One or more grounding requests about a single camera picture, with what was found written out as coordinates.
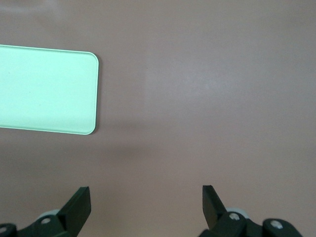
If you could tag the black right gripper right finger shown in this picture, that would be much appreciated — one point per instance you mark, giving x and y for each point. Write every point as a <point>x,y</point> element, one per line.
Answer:
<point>214,214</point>

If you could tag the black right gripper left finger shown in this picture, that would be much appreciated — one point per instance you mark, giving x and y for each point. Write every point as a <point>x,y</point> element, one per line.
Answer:
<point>74,214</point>

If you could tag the light green rectangular tray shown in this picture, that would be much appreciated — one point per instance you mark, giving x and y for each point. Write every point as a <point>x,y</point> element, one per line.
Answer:
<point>49,91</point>

